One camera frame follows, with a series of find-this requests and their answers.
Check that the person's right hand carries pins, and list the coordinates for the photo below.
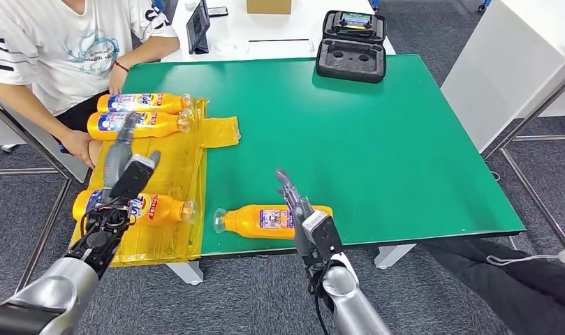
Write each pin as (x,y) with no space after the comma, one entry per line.
(78,145)

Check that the person's left hand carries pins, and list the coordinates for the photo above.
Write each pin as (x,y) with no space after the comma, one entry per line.
(118,79)

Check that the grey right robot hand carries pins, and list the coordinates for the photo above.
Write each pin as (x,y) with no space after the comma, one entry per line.
(300,217)

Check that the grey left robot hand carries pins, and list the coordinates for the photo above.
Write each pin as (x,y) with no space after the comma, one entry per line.
(118,159)

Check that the orange detergent bottle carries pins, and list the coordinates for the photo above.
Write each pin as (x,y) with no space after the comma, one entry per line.
(245,223)
(171,103)
(157,125)
(166,209)

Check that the black smartphone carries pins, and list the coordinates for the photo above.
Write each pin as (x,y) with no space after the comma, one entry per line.
(218,11)

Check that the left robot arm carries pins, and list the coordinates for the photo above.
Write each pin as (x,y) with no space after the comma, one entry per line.
(64,277)

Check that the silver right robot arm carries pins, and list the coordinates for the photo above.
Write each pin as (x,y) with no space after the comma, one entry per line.
(351,300)

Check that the yellow taped cardboard mat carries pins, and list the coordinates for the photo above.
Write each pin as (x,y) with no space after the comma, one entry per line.
(180,157)

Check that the black garment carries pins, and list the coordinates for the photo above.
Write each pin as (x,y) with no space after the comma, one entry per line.
(509,282)

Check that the person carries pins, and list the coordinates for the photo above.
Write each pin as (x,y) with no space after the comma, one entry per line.
(46,51)

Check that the black tablet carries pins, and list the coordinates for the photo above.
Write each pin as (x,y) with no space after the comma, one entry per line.
(198,25)

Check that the white table foot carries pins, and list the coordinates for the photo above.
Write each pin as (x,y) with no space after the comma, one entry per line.
(186,273)
(393,256)

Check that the crumpled white paper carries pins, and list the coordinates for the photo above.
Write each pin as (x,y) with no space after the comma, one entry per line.
(225,46)

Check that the black foam-lined case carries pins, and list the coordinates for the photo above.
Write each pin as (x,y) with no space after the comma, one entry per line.
(350,69)

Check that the white table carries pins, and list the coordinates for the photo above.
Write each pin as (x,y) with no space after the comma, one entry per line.
(273,28)

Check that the white flat panel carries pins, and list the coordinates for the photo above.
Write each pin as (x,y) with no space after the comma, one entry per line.
(280,49)

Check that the brown cardboard box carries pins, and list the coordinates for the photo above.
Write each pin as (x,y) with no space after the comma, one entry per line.
(268,6)

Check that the black handheld controller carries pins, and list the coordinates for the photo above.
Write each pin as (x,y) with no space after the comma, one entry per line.
(355,21)

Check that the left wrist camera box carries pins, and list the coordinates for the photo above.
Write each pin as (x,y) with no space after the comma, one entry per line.
(134,178)

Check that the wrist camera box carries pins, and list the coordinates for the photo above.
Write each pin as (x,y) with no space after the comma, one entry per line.
(134,178)
(326,238)

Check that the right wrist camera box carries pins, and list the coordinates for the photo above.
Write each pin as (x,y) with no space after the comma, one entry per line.
(326,238)

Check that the steel table frame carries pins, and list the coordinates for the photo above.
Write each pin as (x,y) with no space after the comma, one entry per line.
(41,143)
(536,198)

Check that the blue frame foot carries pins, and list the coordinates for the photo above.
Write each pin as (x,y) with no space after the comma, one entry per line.
(158,3)
(376,4)
(485,5)

